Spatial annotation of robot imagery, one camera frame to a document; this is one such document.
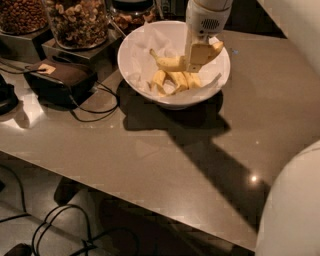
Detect black cable on table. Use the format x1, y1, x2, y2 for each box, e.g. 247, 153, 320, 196
0, 57, 120, 123

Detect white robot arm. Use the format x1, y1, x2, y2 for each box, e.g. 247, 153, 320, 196
184, 0, 320, 256

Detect white paper bowl liner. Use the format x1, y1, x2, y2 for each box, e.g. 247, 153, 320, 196
127, 22, 223, 101

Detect white ceramic bowl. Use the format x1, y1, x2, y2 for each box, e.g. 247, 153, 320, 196
117, 20, 231, 111

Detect glass jar of mixed nuts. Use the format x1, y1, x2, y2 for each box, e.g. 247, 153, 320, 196
42, 0, 108, 50

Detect dark pouch with tag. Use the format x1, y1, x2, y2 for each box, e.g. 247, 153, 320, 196
24, 56, 98, 109

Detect grey stand under nut jar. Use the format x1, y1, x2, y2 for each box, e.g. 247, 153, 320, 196
42, 29, 122, 81

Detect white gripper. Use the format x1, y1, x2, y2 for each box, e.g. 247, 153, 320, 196
185, 0, 233, 73

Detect black round object left edge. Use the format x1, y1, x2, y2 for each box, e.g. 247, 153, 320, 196
0, 75, 19, 115

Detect grey stand under almond jar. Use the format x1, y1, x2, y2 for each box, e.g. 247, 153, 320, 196
0, 28, 53, 63

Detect black cables on floor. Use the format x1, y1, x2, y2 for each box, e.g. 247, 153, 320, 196
0, 163, 139, 256

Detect glass jar of almonds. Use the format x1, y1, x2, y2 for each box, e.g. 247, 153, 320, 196
0, 0, 48, 35

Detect yellow banana bunch in bowl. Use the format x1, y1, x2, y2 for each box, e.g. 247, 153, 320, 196
149, 70, 202, 97

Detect glass jar with dark lid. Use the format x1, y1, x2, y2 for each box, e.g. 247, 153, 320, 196
110, 0, 157, 34

